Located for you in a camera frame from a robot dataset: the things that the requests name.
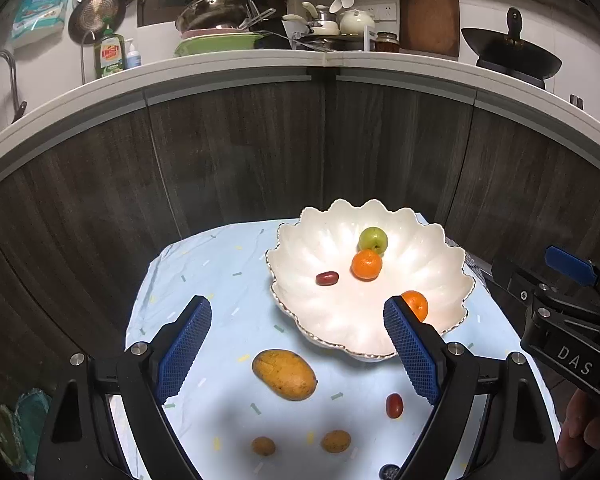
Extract hanging frying pan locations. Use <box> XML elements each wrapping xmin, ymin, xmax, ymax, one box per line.
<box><xmin>69</xmin><ymin>0</ymin><xmax>122</xmax><ymax>43</ymax></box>

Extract pink plate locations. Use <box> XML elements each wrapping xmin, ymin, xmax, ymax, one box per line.
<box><xmin>180</xmin><ymin>27</ymin><xmax>261</xmax><ymax>40</ymax></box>

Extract light blue patterned tablecloth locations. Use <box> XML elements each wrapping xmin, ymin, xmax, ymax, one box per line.
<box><xmin>124</xmin><ymin>212</ymin><xmax>563</xmax><ymax>480</ymax></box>

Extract person's right hand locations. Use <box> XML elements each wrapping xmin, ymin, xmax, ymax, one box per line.
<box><xmin>555</xmin><ymin>387</ymin><xmax>600</xmax><ymax>471</ymax></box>

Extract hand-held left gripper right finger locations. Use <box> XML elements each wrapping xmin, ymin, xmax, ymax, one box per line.
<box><xmin>383</xmin><ymin>295</ymin><xmax>563</xmax><ymax>480</ymax></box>

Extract green jujube fruit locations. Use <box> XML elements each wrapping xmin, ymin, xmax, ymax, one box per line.
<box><xmin>358</xmin><ymin>227</ymin><xmax>388</xmax><ymax>254</ymax></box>

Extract black wok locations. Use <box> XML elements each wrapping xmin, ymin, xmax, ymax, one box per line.
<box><xmin>460</xmin><ymin>7</ymin><xmax>563</xmax><ymax>81</ymax></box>

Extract yellow mango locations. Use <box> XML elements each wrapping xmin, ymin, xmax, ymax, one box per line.
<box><xmin>251</xmin><ymin>349</ymin><xmax>318</xmax><ymax>401</ymax></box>

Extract wooden cutting board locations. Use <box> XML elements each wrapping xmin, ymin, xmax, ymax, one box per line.
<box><xmin>398</xmin><ymin>0</ymin><xmax>461</xmax><ymax>58</ymax></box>

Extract steel pan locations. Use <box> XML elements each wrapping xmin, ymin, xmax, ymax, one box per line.
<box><xmin>300</xmin><ymin>34</ymin><xmax>368</xmax><ymax>52</ymax></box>

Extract green basin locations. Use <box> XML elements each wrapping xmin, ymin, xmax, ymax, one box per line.
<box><xmin>174</xmin><ymin>32</ymin><xmax>265</xmax><ymax>58</ymax></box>

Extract plastic packet on wall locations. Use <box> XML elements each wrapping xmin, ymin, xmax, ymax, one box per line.
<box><xmin>11</xmin><ymin>0</ymin><xmax>74</xmax><ymax>43</ymax></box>

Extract orange tangerine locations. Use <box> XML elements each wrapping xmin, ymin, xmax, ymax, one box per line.
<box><xmin>401</xmin><ymin>290</ymin><xmax>429</xmax><ymax>323</ymax></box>
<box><xmin>350</xmin><ymin>250</ymin><xmax>383</xmax><ymax>281</ymax></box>

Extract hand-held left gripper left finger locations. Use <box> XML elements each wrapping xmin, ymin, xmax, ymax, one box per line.
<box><xmin>34</xmin><ymin>295</ymin><xmax>213</xmax><ymax>480</ymax></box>

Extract glass jar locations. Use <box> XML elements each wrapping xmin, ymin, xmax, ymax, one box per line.
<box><xmin>375</xmin><ymin>31</ymin><xmax>401</xmax><ymax>54</ymax></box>

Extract steel sink faucet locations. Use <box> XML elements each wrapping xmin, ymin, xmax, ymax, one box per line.
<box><xmin>0</xmin><ymin>50</ymin><xmax>28</xmax><ymax>126</ymax></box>

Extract green dish soap bottle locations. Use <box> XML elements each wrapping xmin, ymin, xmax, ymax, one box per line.
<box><xmin>94</xmin><ymin>25</ymin><xmax>126</xmax><ymax>79</ymax></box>

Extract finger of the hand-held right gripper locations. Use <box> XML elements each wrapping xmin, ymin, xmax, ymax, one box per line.
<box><xmin>545</xmin><ymin>245</ymin><xmax>600</xmax><ymax>302</ymax></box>
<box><xmin>490</xmin><ymin>259</ymin><xmax>600</xmax><ymax>323</ymax></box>

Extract white scalloped bowl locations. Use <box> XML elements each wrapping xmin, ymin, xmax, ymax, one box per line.
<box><xmin>266</xmin><ymin>199</ymin><xmax>476</xmax><ymax>363</ymax></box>

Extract black induction cooker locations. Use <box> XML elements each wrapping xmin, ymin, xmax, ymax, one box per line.
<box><xmin>475</xmin><ymin>57</ymin><xmax>548</xmax><ymax>91</ymax></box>

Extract white teapot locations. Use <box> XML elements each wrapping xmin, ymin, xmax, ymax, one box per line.
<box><xmin>339</xmin><ymin>9</ymin><xmax>377</xmax><ymax>36</ymax></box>

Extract white kitchen countertop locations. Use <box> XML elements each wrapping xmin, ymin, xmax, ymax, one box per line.
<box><xmin>0</xmin><ymin>49</ymin><xmax>600</xmax><ymax>201</ymax></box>

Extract blue pump bottle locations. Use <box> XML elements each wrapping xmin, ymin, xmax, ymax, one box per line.
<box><xmin>125</xmin><ymin>37</ymin><xmax>143</xmax><ymax>70</ymax></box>

